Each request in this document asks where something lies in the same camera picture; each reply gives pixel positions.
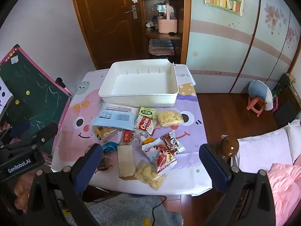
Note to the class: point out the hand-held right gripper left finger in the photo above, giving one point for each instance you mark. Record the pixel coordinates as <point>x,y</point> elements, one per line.
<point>89,169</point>

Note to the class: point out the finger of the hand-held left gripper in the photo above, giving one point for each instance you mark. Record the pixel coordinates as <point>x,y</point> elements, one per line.
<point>42,135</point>

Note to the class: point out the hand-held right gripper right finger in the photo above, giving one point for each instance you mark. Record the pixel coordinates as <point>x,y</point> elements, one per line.
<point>216,169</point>

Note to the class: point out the dark brown snack packet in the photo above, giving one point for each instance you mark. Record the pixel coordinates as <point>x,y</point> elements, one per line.
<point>104,163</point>

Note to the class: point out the small blue packet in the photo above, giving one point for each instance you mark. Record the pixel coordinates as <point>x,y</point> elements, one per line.
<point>110,147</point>

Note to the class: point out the tan cracker packet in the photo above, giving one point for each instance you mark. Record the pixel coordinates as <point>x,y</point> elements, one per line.
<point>125,161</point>

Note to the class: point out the clear bag of orange snacks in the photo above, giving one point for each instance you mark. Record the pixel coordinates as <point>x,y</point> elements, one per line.
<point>103,133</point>

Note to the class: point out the small red packet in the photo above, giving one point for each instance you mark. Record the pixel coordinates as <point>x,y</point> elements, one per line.
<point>128,137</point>

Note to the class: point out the brown chocolate snack packet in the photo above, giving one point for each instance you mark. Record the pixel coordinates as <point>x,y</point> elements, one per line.
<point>172,143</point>

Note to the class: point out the grey printed bag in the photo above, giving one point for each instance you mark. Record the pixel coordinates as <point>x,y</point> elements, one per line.
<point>162,160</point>

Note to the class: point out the light blue snack packet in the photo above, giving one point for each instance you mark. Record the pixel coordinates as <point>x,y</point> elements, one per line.
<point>115,117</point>

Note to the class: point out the clear bag of yellow puffs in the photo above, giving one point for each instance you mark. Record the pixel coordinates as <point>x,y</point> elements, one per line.
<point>169,117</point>
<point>149,175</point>

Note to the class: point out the orange and white packet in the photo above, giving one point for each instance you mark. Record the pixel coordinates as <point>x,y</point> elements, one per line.
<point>145,139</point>

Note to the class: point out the red white biscuit packet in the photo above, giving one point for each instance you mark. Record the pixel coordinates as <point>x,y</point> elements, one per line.
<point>144,124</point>

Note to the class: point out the small green pastry packet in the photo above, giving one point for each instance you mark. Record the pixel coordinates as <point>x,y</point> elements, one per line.
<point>147,111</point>

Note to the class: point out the white plastic bin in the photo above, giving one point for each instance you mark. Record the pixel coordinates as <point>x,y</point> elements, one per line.
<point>138,84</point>

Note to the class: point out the wooden bedpost knob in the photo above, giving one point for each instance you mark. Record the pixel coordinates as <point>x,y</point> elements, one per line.
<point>229,147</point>

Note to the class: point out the white pillow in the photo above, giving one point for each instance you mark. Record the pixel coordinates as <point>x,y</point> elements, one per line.
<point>263,146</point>

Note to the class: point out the white dotted card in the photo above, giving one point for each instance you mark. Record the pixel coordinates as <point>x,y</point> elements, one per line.
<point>4,94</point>

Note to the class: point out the black easel knob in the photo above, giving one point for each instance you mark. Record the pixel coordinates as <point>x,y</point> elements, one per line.
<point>60,82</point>

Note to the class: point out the grey rug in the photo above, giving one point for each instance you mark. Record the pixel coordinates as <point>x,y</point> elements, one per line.
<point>127,211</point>

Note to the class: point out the pink blanket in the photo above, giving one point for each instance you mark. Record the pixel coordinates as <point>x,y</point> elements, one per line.
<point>287,183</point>

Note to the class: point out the pink plastic stool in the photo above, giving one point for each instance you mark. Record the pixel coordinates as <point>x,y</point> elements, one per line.
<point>255,107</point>

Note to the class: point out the dark green bag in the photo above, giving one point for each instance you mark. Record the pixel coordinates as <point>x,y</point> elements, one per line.
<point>282,86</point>

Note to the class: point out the floral wardrobe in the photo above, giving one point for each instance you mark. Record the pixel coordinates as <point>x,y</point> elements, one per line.
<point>223,51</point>

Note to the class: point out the wooden door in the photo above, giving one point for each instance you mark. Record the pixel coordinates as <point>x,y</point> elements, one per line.
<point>105,23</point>

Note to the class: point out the stack of folded towels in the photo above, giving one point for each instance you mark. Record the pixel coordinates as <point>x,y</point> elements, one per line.
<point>161,48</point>

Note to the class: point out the wooden corner shelf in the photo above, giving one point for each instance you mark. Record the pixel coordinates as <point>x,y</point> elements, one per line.
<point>183,28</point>

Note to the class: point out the pink storage caddy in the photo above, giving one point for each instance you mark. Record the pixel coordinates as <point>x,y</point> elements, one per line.
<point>167,24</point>

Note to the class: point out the green chalkboard with pink frame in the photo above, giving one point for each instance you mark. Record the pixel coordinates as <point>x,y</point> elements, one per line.
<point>37,94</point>

